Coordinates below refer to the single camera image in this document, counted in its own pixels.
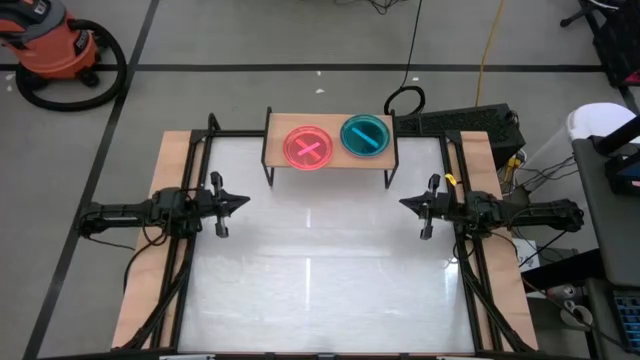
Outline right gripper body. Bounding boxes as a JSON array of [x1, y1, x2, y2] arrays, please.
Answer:
[[420, 173, 458, 241]]

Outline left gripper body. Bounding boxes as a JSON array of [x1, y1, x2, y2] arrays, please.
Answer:
[[196, 170, 231, 240]]

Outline teal transparent plate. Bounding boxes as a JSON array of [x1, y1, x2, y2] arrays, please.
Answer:
[[339, 114, 391, 159]]

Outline pink transparent plate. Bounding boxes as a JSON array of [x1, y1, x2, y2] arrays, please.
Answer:
[[282, 124, 335, 172]]

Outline wooden side board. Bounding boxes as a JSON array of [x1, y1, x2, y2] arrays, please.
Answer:
[[110, 130, 209, 350], [446, 130, 540, 351]]

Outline yellow power plugs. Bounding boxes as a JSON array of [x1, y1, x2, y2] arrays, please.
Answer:
[[501, 154, 520, 185]]

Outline black computer tower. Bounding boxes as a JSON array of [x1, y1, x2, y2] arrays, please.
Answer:
[[394, 103, 527, 170]]

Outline white paper box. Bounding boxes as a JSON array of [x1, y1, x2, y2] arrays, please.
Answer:
[[516, 238, 541, 270]]

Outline orange shop vacuum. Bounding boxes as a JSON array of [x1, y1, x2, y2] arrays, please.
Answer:
[[14, 18, 129, 112], [0, 0, 101, 90]]

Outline grey desk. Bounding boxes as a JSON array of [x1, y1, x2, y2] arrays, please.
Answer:
[[571, 134, 640, 287]]

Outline white trash bin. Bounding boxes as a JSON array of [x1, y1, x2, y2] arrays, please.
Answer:
[[524, 102, 637, 171]]

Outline dark desk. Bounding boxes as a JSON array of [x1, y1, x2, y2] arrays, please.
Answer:
[[582, 277, 640, 360]]

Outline black keyboard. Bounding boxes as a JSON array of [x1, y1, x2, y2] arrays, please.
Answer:
[[612, 292, 640, 354]]

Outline black office chair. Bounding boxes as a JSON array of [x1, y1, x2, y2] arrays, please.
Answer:
[[558, 0, 640, 90]]

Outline wooden shelf black metal frame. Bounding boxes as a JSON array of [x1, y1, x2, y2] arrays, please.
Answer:
[[260, 106, 400, 190]]

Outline black cable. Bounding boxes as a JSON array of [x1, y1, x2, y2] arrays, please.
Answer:
[[383, 0, 427, 117]]

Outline yellow cable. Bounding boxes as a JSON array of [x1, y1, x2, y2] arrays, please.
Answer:
[[474, 0, 506, 107]]

